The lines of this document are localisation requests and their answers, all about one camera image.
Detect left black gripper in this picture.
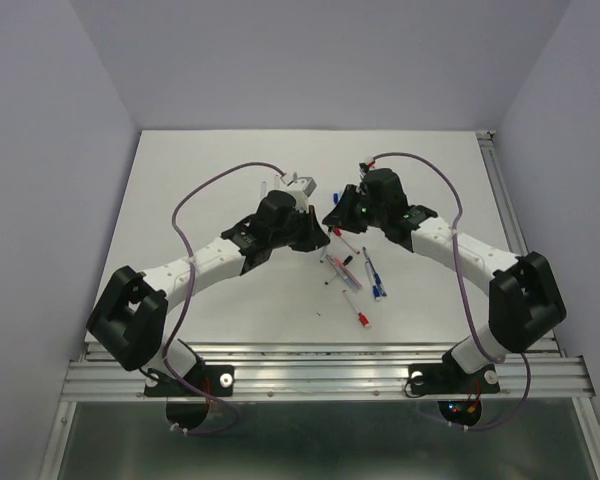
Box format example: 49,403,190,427
270,207,329,255

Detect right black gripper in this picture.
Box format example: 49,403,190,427
325,181,388,230

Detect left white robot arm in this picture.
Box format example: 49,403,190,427
86,190,330,394

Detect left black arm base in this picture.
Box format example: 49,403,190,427
140,363,240,436

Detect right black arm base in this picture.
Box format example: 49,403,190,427
403,363,501,430

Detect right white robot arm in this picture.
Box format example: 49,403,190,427
323,168,567,390

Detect blue pen far right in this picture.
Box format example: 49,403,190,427
372,269,387,297

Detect blue pen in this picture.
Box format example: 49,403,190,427
372,269,387,297
362,246,382,302

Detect red transparent pen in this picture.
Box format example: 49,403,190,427
322,253,362,292

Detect red cap marker lower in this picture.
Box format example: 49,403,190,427
342,290,371,328

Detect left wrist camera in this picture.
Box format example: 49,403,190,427
280,172,317,199

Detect aluminium rail frame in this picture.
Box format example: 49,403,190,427
39,338,600,479

